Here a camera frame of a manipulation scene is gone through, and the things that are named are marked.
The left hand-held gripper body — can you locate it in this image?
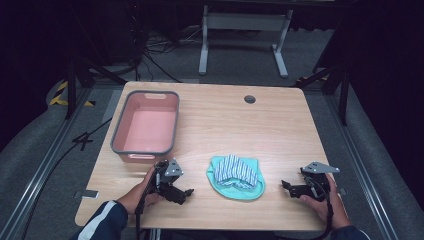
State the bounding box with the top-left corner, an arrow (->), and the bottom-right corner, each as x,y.
152,157 -> 188,205

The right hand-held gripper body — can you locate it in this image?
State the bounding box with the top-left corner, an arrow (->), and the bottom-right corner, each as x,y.
289,161 -> 341,202

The teal cloth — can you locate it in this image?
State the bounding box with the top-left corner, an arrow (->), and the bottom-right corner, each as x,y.
205,155 -> 266,202

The blue striped sock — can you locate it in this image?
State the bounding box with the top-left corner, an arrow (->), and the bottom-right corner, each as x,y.
213,153 -> 260,190

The pink plastic basin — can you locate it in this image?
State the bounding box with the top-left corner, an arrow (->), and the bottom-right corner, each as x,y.
110,89 -> 181,164

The person's left hand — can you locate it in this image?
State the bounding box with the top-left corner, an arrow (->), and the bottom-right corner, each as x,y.
117,165 -> 165,215

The person's right hand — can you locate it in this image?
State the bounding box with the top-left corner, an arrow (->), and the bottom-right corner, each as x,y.
299,173 -> 352,230

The black tripod stand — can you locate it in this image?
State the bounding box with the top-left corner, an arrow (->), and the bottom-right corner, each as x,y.
293,19 -> 350,127
65,3 -> 128,120

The yellow black floor tape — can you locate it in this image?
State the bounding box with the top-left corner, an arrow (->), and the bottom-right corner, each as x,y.
48,80 -> 96,108

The white metal stand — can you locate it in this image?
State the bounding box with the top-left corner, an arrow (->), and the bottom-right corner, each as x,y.
198,4 -> 294,79

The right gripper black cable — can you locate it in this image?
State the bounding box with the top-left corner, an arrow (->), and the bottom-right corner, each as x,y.
304,176 -> 336,240

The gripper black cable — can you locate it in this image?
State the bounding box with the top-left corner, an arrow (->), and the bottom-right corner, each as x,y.
134,169 -> 158,240
304,176 -> 336,240

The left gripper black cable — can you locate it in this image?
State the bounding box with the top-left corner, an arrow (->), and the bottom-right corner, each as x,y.
134,169 -> 158,240

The black floor cable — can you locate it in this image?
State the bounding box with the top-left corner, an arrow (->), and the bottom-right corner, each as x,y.
19,117 -> 114,240

